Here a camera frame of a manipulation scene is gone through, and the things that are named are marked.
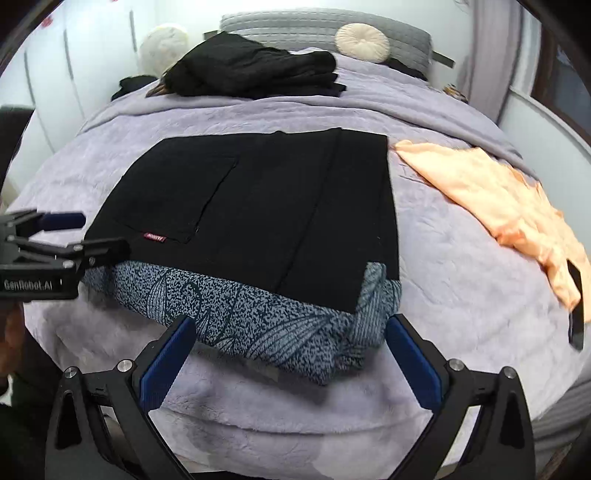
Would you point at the left hand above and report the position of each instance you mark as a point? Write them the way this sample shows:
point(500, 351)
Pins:
point(12, 336)

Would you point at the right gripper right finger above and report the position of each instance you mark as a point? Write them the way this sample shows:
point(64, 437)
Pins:
point(501, 444)

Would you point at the grey quilted headboard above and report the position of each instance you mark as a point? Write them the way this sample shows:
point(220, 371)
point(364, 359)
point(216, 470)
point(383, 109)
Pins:
point(299, 29)

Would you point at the floral white lamp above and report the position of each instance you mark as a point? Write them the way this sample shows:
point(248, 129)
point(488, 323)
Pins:
point(161, 49)

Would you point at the round cream cushion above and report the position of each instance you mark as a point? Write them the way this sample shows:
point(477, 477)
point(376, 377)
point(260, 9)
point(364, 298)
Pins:
point(363, 42)

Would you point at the black garment beside bed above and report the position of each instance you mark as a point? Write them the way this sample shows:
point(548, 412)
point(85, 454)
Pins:
point(131, 84)

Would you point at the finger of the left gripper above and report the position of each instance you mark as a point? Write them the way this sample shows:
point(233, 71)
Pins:
point(86, 254)
point(33, 221)

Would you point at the white wardrobe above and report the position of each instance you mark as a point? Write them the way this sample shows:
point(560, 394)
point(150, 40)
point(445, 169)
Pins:
point(67, 69)

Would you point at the brown fuzzy garment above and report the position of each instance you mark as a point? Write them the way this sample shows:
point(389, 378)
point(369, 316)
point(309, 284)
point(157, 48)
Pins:
point(158, 90)

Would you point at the orange garment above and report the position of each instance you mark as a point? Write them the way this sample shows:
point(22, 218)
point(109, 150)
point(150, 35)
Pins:
point(518, 214)

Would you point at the lilac curtain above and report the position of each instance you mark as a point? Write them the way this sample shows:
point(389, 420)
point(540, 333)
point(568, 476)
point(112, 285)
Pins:
point(486, 74)

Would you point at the black folded clothes pile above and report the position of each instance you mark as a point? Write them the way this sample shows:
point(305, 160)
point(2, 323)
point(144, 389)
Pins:
point(232, 66)

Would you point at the black pants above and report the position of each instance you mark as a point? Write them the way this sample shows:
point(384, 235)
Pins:
point(302, 215)

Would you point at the blue grey patterned cloth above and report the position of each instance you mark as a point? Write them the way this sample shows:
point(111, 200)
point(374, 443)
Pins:
point(312, 341)

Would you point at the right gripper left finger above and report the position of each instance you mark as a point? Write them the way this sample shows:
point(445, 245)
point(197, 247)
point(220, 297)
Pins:
point(79, 445)

